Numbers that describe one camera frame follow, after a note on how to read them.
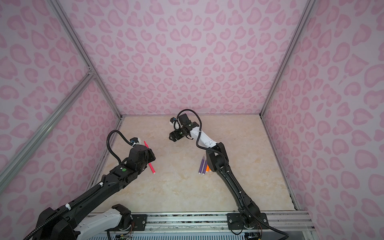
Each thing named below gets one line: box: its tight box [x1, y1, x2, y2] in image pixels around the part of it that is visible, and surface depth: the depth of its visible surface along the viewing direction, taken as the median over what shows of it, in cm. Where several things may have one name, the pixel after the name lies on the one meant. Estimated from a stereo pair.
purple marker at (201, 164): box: [198, 156, 206, 174], surface depth 95 cm
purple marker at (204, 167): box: [202, 160, 208, 175], surface depth 92 cm
